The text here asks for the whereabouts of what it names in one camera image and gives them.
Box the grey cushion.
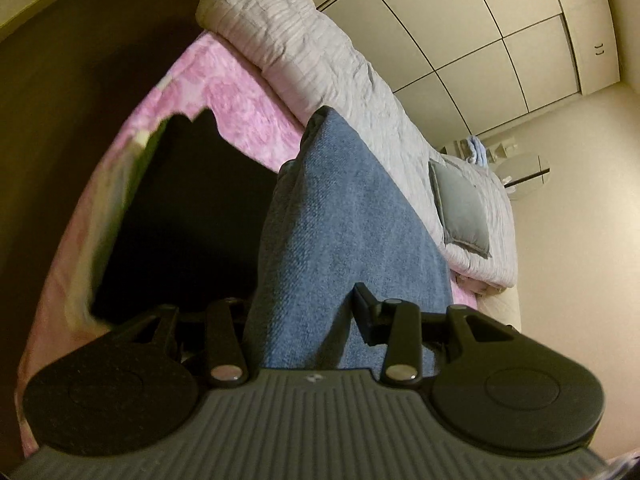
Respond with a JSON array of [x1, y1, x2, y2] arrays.
[[427, 159, 493, 258]]

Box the blue jeans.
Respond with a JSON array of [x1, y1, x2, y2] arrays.
[[242, 105, 453, 371]]

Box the cream wardrobe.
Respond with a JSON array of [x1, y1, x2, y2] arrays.
[[295, 0, 626, 153]]

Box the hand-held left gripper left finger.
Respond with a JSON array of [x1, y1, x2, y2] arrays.
[[112, 297, 251, 388]]

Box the black folded garment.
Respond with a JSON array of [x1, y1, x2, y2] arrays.
[[90, 110, 281, 323]]

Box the pink floral blanket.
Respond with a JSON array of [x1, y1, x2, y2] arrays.
[[15, 30, 480, 461]]

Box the light blue towel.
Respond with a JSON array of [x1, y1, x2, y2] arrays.
[[462, 135, 488, 166]]

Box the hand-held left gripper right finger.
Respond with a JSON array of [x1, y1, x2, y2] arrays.
[[352, 282, 521, 387]]

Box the light grey quilt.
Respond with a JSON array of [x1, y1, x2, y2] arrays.
[[195, 0, 518, 288]]

